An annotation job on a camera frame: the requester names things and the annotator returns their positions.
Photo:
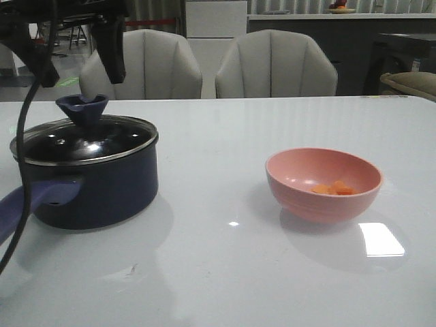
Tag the dark blue saucepan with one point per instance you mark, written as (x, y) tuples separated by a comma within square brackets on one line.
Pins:
[(95, 195)]

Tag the glass lid with blue knob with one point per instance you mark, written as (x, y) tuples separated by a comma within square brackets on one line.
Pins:
[(87, 136)]

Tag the grey upholstered chair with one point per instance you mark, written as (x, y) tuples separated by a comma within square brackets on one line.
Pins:
[(159, 65), (273, 63)]

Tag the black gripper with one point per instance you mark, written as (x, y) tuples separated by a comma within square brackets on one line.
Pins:
[(107, 31)]

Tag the pink bowl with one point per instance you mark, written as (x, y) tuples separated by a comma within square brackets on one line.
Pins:
[(292, 173)]

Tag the red barrier belt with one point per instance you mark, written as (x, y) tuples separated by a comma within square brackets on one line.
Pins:
[(158, 22)]

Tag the right grey upholstered chair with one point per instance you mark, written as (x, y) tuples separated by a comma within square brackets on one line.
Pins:
[(273, 63)]

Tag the dark kitchen counter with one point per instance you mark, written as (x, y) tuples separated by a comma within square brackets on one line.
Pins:
[(346, 39)]

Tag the white refrigerator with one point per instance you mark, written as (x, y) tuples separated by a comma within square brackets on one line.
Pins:
[(210, 27)]

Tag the fruit plate on counter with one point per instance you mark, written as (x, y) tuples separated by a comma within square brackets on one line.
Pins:
[(340, 7)]

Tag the grey curtain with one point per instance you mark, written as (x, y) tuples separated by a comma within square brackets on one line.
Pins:
[(158, 9)]

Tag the orange ham slices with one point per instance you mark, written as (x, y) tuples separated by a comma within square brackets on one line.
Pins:
[(337, 188)]

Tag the dark washing machine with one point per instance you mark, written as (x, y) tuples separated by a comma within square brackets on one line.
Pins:
[(396, 53)]

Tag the beige cushion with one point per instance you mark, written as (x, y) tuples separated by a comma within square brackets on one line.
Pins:
[(418, 84)]

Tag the left grey upholstered chair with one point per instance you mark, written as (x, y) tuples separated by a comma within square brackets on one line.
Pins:
[(159, 65)]

